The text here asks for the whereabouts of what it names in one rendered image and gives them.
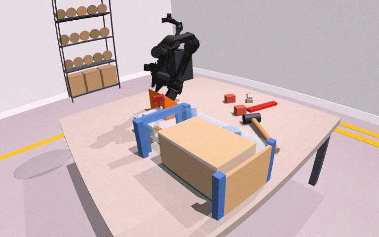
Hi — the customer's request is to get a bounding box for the mallet with tan wooden handle and dark head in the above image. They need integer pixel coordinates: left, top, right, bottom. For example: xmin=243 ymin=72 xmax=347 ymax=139
xmin=242 ymin=113 xmax=280 ymax=153

